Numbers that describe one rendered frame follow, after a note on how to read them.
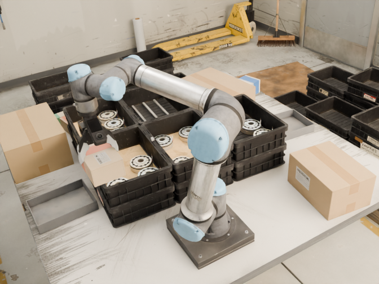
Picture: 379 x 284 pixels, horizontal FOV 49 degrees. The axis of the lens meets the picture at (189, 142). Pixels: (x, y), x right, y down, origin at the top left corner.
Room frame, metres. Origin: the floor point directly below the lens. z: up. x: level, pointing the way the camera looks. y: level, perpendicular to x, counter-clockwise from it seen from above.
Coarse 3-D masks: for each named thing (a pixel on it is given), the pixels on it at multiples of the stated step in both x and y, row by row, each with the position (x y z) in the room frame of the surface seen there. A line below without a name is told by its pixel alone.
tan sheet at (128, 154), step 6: (120, 150) 1.70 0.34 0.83; (126, 150) 1.69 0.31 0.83; (132, 150) 1.69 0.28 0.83; (138, 150) 1.68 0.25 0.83; (126, 156) 1.64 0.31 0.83; (132, 156) 1.64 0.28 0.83; (126, 162) 1.59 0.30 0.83; (126, 168) 1.54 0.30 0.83; (126, 174) 1.50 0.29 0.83; (132, 174) 1.50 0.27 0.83
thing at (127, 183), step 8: (128, 128) 1.73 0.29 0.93; (152, 144) 1.58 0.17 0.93; (160, 152) 1.51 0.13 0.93; (168, 160) 1.45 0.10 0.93; (160, 168) 1.39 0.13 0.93; (168, 168) 1.39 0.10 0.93; (144, 176) 1.35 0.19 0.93; (152, 176) 1.36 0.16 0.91; (104, 184) 1.31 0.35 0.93; (120, 184) 1.31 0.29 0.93; (128, 184) 1.32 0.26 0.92; (104, 192) 1.29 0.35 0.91
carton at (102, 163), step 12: (108, 144) 1.31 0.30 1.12; (96, 156) 1.24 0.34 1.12; (108, 156) 1.24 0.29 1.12; (120, 156) 1.23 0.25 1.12; (84, 168) 1.26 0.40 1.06; (96, 168) 1.17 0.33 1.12; (108, 168) 1.19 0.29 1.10; (120, 168) 1.21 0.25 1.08; (96, 180) 1.16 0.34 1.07; (108, 180) 1.18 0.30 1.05
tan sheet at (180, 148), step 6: (174, 138) 1.77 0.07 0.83; (174, 144) 1.71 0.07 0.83; (180, 144) 1.71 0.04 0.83; (186, 144) 1.71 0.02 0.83; (168, 150) 1.66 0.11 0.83; (174, 150) 1.66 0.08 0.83; (180, 150) 1.66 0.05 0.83; (186, 150) 1.65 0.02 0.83; (174, 156) 1.61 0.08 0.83; (180, 156) 1.61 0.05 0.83; (186, 156) 1.60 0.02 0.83
